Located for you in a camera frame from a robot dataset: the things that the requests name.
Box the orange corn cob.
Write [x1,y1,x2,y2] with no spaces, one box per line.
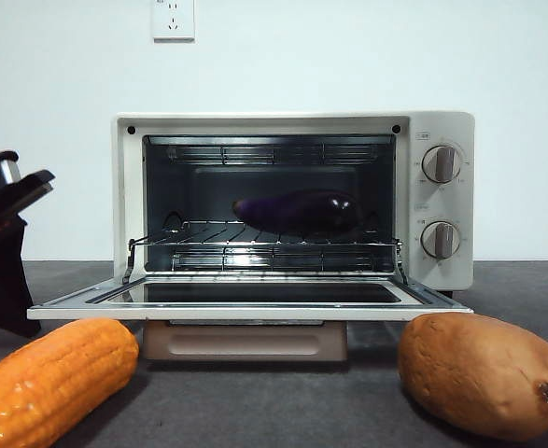
[0,317,140,448]

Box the cream Toshiba toaster oven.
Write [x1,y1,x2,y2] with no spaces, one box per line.
[110,110,475,300]

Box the metal wire oven rack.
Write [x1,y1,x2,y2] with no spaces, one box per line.
[122,219,401,247]

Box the purple eggplant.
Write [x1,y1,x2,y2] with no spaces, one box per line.
[232,189,359,234]

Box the beige round oven knob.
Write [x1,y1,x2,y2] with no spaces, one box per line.
[420,220,462,260]
[421,144,465,184]

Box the white wall power socket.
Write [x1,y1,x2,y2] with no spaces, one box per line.
[151,0,196,43]

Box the brown sweet potato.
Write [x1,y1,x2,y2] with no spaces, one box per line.
[397,313,548,442]

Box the glass oven door beige handle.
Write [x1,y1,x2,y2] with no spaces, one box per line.
[26,274,474,363]

